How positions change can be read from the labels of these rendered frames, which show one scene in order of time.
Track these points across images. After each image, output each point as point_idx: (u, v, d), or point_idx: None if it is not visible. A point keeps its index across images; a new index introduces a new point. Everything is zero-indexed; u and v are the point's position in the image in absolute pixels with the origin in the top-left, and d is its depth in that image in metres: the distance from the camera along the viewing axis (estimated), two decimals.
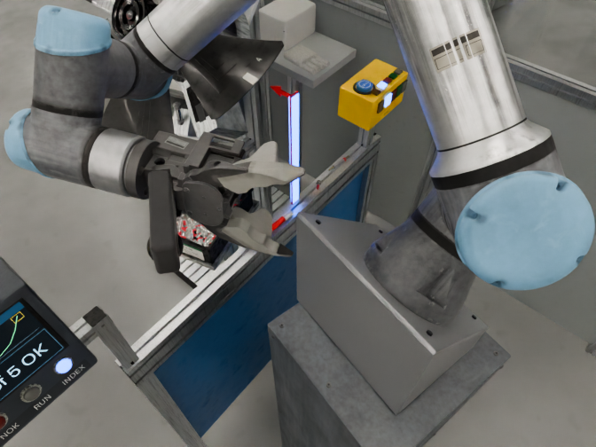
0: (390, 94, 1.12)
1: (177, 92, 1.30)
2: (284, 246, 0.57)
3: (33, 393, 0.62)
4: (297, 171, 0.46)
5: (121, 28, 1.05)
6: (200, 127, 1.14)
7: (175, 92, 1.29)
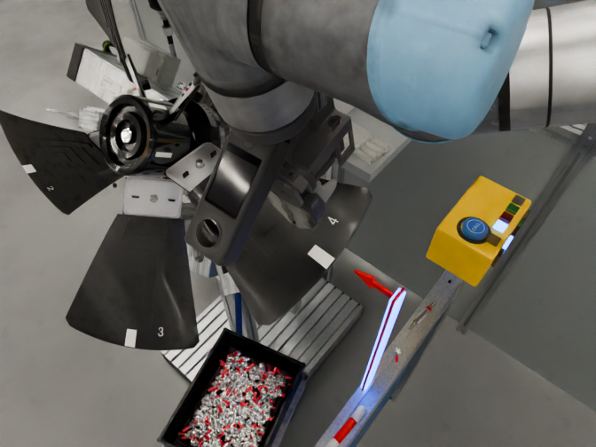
0: (511, 239, 0.76)
1: (193, 208, 0.94)
2: None
3: None
4: None
5: (113, 152, 0.69)
6: (231, 281, 0.78)
7: (190, 209, 0.93)
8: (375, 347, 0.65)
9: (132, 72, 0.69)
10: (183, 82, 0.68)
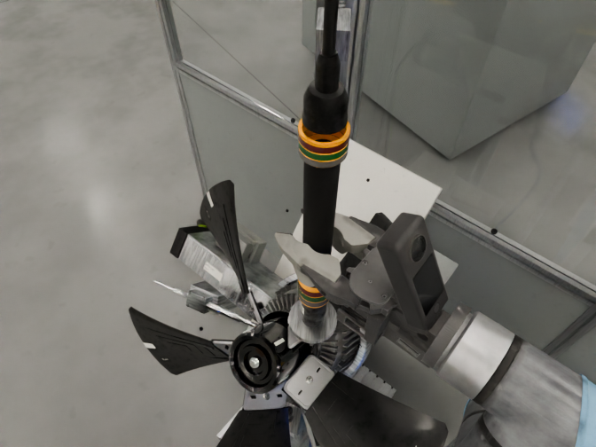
0: None
1: None
2: None
3: None
4: (276, 236, 0.51)
5: (241, 345, 0.88)
6: None
7: None
8: None
9: (301, 341, 0.84)
10: (312, 379, 0.87)
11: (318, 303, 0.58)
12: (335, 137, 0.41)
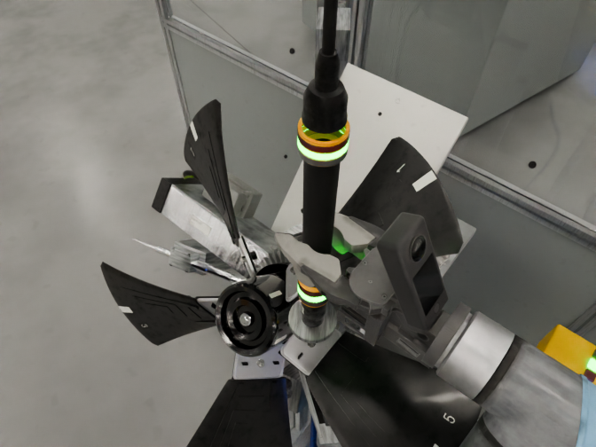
0: None
1: None
2: None
3: None
4: (276, 237, 0.51)
5: (230, 300, 0.73)
6: (327, 432, 0.83)
7: None
8: None
9: None
10: None
11: (318, 302, 0.58)
12: (335, 137, 0.41)
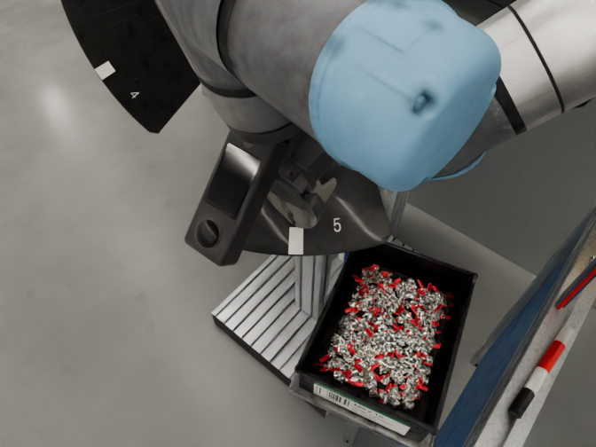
0: None
1: None
2: None
3: None
4: None
5: None
6: None
7: None
8: None
9: None
10: None
11: None
12: None
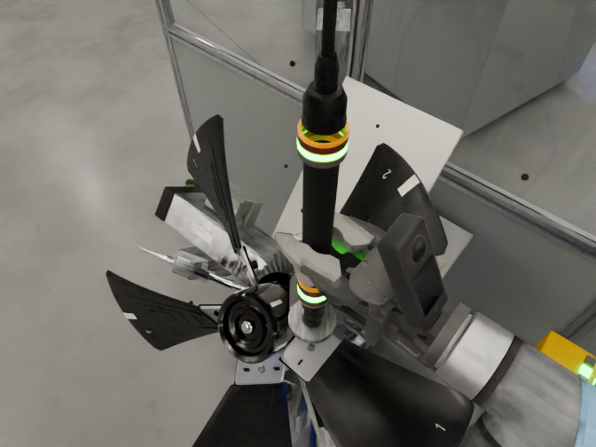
0: None
1: None
2: None
3: None
4: (276, 236, 0.51)
5: (255, 304, 0.73)
6: (326, 435, 0.85)
7: None
8: None
9: (294, 371, 0.73)
10: (262, 366, 0.80)
11: (318, 303, 0.58)
12: (334, 138, 0.41)
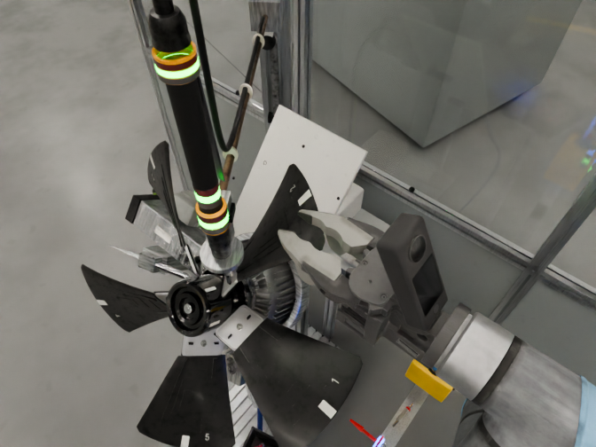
0: None
1: None
2: (307, 222, 0.53)
3: None
4: (278, 233, 0.51)
5: (194, 290, 0.93)
6: None
7: None
8: None
9: (224, 343, 0.93)
10: (203, 341, 1.00)
11: (215, 230, 0.65)
12: None
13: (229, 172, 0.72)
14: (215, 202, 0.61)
